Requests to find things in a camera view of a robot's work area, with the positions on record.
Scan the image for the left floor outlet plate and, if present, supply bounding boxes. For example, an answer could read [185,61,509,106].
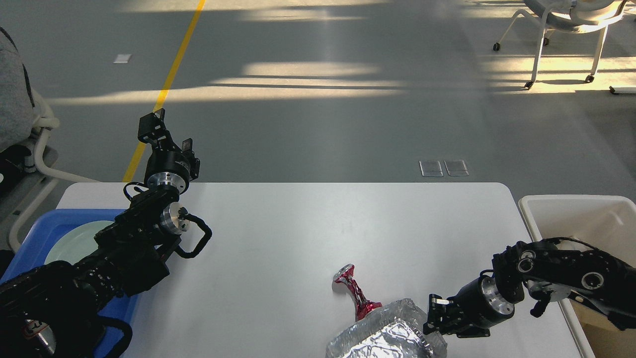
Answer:
[419,160,444,178]

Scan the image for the blue plastic tray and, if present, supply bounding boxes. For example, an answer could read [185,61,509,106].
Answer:
[0,209,141,358]

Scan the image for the aluminium foil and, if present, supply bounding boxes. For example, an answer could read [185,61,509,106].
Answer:
[325,298,447,358]

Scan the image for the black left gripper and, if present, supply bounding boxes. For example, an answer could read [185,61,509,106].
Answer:
[137,108,201,193]

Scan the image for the white chair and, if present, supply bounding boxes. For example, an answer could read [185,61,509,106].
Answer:
[492,0,627,90]
[1,29,91,252]

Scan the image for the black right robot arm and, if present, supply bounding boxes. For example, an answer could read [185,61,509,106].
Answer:
[423,237,636,338]

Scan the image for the light green plate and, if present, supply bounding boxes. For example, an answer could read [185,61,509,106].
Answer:
[45,220,114,265]

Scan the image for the white chair left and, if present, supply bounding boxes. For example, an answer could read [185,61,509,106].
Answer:
[1,29,91,252]

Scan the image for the crushed red soda can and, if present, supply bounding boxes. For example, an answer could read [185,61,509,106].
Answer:
[332,263,383,322]

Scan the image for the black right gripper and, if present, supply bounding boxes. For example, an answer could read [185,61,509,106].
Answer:
[423,276,515,339]

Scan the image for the right floor outlet plate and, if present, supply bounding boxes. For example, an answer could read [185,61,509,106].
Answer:
[444,160,470,177]

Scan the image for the white chair top right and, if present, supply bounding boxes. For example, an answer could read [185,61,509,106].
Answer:
[492,0,627,90]

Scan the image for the floor outlet plate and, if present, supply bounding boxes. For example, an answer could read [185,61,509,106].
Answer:
[444,160,470,177]
[419,160,444,178]

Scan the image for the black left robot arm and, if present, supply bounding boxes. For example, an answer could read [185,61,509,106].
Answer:
[1,108,213,358]

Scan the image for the brown paper bag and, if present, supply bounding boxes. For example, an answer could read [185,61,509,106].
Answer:
[571,301,636,358]

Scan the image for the white plastic bin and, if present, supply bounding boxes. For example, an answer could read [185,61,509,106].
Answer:
[519,194,636,358]

